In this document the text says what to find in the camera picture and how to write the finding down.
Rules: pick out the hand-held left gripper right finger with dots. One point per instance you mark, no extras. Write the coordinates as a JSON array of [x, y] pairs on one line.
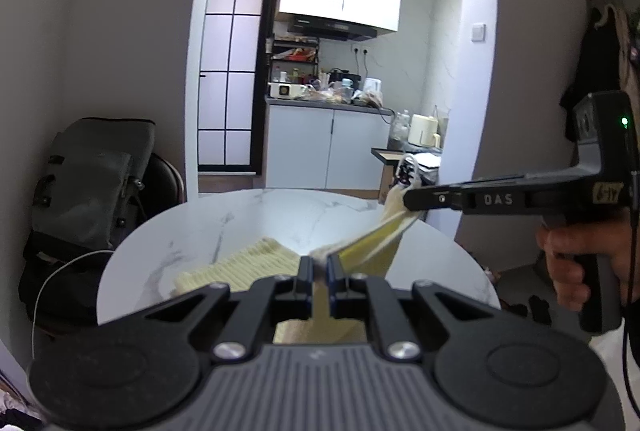
[[336, 286]]

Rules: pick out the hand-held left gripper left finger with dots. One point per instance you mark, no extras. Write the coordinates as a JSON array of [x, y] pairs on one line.
[[302, 286]]

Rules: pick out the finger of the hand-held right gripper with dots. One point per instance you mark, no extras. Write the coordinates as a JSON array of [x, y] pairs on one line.
[[435, 200]]

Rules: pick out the yellow knitted towel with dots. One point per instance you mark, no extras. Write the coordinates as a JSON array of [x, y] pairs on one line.
[[370, 246]]

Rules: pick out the person's right hand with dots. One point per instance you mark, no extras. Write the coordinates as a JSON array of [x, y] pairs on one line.
[[565, 261]]

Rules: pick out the wooden side cart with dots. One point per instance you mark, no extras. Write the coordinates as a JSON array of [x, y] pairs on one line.
[[387, 161]]

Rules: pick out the cream countertop appliance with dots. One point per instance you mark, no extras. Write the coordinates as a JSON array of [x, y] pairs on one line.
[[423, 130]]

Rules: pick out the glass jars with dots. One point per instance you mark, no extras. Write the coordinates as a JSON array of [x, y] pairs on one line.
[[400, 127]]

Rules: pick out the dark hanging coat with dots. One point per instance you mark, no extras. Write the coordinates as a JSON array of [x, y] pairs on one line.
[[607, 61]]

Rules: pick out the white base cabinet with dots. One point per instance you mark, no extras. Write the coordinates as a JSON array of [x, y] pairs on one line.
[[320, 146]]

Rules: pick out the white kettle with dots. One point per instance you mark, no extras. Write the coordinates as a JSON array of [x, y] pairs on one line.
[[373, 86]]

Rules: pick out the black shoes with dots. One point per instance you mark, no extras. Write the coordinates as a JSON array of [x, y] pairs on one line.
[[540, 308]]

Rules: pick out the black kitchen appliance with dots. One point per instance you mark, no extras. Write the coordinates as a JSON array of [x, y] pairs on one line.
[[345, 76]]

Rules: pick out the black chair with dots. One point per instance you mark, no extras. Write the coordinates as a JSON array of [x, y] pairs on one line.
[[162, 191]]

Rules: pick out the small white appliance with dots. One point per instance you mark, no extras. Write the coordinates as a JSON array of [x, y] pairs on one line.
[[287, 90]]

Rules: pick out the black kitchen rack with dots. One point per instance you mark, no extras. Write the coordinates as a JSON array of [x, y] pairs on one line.
[[295, 61]]

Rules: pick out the black range hood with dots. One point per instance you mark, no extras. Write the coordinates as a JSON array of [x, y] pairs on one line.
[[335, 28]]

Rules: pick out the black framed sliding door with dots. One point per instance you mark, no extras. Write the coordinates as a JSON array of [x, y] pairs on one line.
[[230, 71]]

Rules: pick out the grey backpack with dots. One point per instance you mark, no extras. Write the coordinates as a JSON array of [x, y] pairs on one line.
[[90, 181]]

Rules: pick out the black bag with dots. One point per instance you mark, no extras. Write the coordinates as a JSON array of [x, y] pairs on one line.
[[55, 281]]

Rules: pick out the white tube frame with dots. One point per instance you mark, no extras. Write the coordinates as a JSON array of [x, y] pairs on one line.
[[407, 168]]

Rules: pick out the white wall sockets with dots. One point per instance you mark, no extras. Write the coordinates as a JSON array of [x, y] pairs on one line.
[[361, 48]]

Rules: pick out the white wall switch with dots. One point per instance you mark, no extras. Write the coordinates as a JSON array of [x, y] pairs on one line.
[[478, 32]]

